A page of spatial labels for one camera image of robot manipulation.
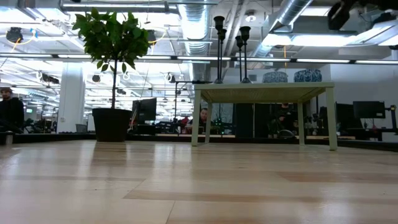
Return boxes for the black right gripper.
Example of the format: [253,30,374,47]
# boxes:
[349,0,398,9]

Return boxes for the blue floral candle jar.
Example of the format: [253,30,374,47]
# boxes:
[294,68,323,83]

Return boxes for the blue speckled candle jar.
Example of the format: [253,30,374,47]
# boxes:
[262,71,289,83]

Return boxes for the short black candlestick holder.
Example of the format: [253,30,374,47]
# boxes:
[234,35,244,83]
[239,26,252,84]

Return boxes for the long ceiling light strip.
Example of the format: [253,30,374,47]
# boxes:
[0,53,233,60]
[236,57,398,65]

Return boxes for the black computer monitor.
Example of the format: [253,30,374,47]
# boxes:
[132,98,158,126]
[335,103,354,129]
[353,100,386,119]

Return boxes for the small green perforated table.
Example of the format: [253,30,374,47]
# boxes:
[191,82,339,152]

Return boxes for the person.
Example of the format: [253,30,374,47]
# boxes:
[200,107,210,134]
[273,102,296,138]
[0,86,25,134]
[180,115,192,133]

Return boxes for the black partition panel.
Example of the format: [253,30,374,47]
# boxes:
[234,103,299,138]

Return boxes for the green potted plant black pot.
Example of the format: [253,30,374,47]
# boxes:
[72,7,152,143]

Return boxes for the white building column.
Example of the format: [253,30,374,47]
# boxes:
[57,62,86,134]

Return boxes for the black ceiling spotlight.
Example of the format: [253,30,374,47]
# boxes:
[6,27,24,44]

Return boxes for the silver ventilation duct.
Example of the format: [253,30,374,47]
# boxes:
[250,0,314,60]
[177,2,213,82]

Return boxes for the black aluminium table frame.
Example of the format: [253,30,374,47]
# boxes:
[0,132,398,153]

